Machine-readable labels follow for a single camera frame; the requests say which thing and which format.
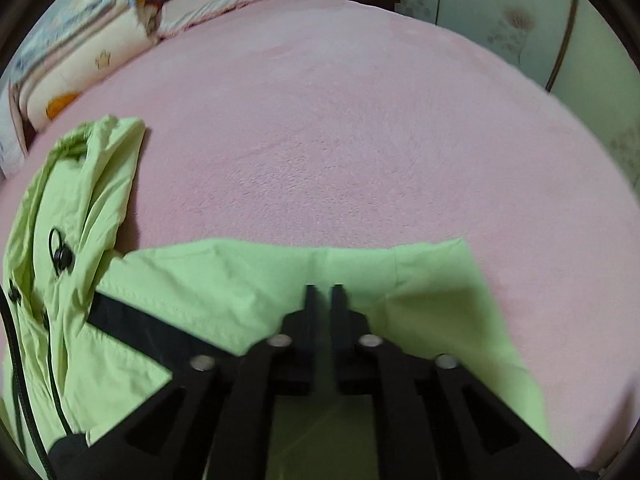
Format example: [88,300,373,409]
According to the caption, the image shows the light green black jacket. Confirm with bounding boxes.
[3,116,548,478]

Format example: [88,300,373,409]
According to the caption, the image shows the pink bed sheet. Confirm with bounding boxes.
[1,0,639,468]

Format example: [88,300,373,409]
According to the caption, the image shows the small pink cushion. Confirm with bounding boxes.
[0,84,27,179]

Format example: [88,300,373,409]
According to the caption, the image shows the folded quilts stack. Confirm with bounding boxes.
[1,0,158,136]

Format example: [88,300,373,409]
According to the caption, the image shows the black cable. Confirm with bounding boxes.
[0,284,57,480]

